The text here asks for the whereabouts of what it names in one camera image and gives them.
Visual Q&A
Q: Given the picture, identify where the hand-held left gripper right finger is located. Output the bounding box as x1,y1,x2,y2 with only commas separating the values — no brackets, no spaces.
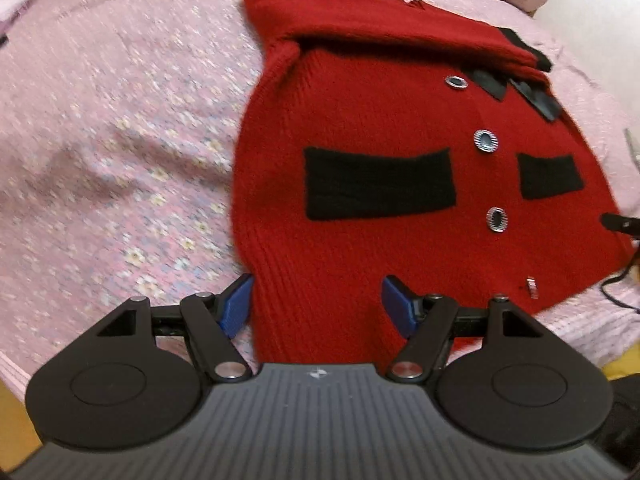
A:
381,275,551,382

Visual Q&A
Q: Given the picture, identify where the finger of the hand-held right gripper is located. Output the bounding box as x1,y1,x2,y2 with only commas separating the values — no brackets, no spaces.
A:
600,212,640,235

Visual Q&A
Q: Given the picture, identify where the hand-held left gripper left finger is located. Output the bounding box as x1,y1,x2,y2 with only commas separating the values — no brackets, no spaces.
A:
95,274,257,385

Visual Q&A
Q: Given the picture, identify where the red knit cardigan black bow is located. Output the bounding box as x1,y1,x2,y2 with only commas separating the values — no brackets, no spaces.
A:
231,0,636,367

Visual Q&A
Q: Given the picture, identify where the pink floral bed sheet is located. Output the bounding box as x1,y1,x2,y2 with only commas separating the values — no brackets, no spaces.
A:
0,0,640,401

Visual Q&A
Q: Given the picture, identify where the black cable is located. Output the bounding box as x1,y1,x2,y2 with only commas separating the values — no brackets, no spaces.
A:
599,247,640,312

